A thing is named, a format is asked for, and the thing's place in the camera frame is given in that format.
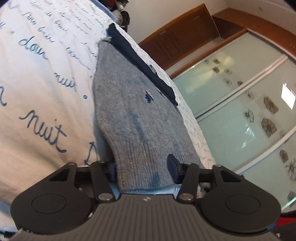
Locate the light blue knitted blanket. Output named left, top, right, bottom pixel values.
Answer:
left=91, top=0, right=117, bottom=20

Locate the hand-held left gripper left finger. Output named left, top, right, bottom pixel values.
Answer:
left=50, top=160, right=116, bottom=203

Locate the red and black cloth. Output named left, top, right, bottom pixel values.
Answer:
left=272, top=209, right=296, bottom=233

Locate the brown wooden door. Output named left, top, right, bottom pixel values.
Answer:
left=138, top=3, right=219, bottom=71

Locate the white script-printed blanket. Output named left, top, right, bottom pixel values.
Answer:
left=0, top=0, right=216, bottom=232

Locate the frosted glass wardrobe door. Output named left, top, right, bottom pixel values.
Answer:
left=172, top=8, right=296, bottom=210

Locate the black backpack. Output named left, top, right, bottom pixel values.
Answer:
left=120, top=10, right=130, bottom=32

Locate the grey sweater with navy sleeves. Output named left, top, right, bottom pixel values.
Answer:
left=92, top=23, right=204, bottom=194

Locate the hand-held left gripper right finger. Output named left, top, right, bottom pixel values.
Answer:
left=168, top=154, right=244, bottom=202

